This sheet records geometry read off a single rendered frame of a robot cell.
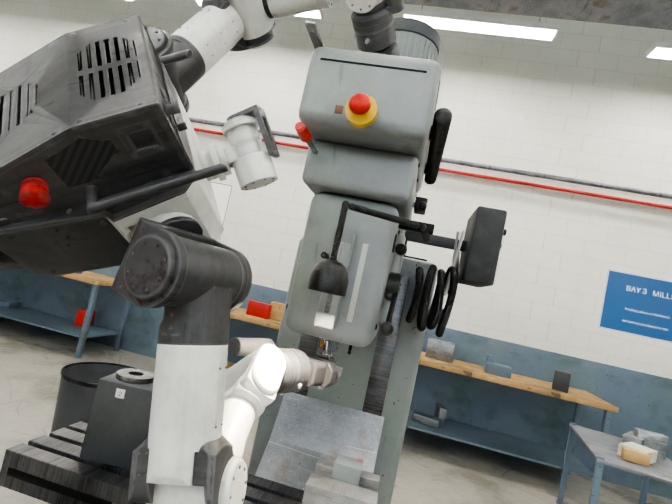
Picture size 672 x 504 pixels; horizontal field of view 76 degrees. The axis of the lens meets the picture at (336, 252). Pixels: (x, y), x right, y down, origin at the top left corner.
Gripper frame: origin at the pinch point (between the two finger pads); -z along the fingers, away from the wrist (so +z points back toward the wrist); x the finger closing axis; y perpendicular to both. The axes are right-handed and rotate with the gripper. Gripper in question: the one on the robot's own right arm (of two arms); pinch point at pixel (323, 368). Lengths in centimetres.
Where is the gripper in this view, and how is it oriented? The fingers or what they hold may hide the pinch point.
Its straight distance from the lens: 104.0
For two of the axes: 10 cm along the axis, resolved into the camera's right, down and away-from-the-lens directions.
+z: -5.5, -1.9, -8.1
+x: -8.1, -1.4, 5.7
